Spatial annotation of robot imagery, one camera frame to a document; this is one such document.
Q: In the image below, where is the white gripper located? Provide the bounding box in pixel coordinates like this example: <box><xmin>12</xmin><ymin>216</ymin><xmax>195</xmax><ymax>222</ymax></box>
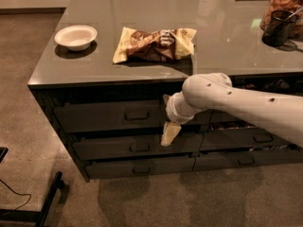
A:
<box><xmin>161</xmin><ymin>92</ymin><xmax>195</xmax><ymax>147</ymax></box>

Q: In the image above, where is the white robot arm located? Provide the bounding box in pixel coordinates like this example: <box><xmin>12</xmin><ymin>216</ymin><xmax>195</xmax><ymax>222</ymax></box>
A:
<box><xmin>161</xmin><ymin>73</ymin><xmax>303</xmax><ymax>147</ymax></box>

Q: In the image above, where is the brown yellow snack bag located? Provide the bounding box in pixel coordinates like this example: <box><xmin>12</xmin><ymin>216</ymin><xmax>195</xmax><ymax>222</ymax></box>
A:
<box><xmin>113</xmin><ymin>27</ymin><xmax>196</xmax><ymax>63</ymax></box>

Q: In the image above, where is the grey counter cabinet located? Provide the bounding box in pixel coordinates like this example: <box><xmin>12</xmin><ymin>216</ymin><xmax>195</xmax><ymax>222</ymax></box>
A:
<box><xmin>28</xmin><ymin>0</ymin><xmax>302</xmax><ymax>181</ymax></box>

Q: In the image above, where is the white paper bowl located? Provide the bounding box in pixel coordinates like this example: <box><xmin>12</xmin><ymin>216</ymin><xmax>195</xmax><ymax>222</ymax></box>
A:
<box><xmin>54</xmin><ymin>26</ymin><xmax>98</xmax><ymax>51</ymax></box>

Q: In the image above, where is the dark glass cup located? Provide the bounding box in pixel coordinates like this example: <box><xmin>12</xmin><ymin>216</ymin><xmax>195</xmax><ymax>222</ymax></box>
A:
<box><xmin>262</xmin><ymin>10</ymin><xmax>299</xmax><ymax>47</ymax></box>

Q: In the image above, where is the glass jar of nuts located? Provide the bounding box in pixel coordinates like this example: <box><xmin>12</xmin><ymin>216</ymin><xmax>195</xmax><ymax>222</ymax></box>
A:
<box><xmin>260</xmin><ymin>0</ymin><xmax>303</xmax><ymax>40</ymax></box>

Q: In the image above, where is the black cable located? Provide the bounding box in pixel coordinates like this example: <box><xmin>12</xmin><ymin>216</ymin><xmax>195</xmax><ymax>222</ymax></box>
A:
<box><xmin>0</xmin><ymin>178</ymin><xmax>32</xmax><ymax>219</ymax></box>

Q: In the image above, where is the black stand frame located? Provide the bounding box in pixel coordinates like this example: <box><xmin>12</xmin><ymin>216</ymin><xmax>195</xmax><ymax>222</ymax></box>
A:
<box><xmin>0</xmin><ymin>147</ymin><xmax>64</xmax><ymax>227</ymax></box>

